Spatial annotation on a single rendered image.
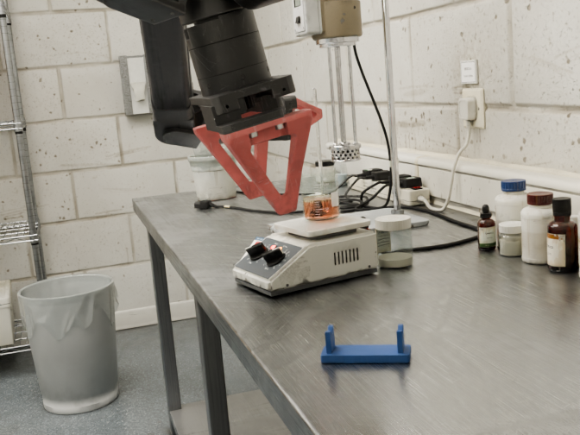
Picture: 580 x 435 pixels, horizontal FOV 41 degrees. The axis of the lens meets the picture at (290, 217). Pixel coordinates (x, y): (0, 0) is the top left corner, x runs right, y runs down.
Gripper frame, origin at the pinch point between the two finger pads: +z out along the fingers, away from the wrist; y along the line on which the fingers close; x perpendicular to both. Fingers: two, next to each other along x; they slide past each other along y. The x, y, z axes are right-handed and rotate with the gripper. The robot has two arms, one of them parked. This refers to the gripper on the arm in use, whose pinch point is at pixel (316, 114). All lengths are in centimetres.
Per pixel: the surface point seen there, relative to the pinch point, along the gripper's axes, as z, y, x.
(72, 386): -4, 151, 89
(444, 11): 57, 29, -18
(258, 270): -14.9, -2.6, 22.6
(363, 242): 1.1, -8.6, 20.4
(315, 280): -7.9, -7.6, 24.8
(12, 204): 6, 243, 36
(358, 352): -22.3, -36.7, 25.2
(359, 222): 1.1, -7.9, 17.1
